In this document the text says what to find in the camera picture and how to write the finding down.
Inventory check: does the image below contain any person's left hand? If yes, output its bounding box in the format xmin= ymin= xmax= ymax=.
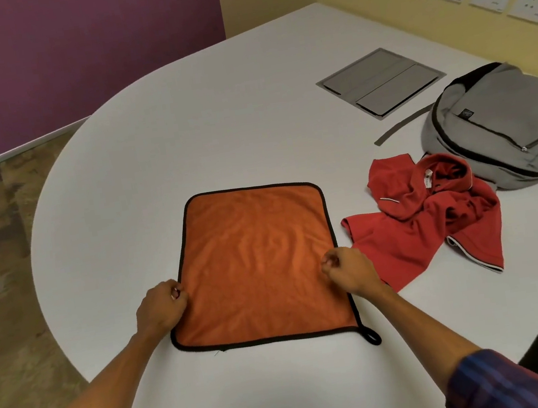
xmin=131 ymin=277 xmax=194 ymax=343

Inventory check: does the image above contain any orange microfiber cloth black trim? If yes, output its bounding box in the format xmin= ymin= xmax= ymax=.
xmin=151 ymin=171 xmax=383 ymax=374

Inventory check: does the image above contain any grey strip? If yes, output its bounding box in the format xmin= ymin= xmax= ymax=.
xmin=369 ymin=102 xmax=440 ymax=147

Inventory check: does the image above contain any red polo shirt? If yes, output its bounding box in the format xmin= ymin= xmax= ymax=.
xmin=333 ymin=141 xmax=511 ymax=299

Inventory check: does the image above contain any grey table cable hatch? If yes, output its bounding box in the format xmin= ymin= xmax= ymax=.
xmin=312 ymin=39 xmax=452 ymax=129

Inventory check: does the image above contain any grey backpack black trim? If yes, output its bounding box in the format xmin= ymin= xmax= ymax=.
xmin=411 ymin=56 xmax=538 ymax=202

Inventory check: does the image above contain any person's right forearm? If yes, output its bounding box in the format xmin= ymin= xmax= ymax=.
xmin=364 ymin=261 xmax=538 ymax=408

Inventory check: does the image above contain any person's right hand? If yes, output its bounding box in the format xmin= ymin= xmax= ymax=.
xmin=318 ymin=241 xmax=386 ymax=305

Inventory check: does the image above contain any white skirting board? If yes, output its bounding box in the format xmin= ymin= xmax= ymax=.
xmin=0 ymin=117 xmax=96 ymax=179

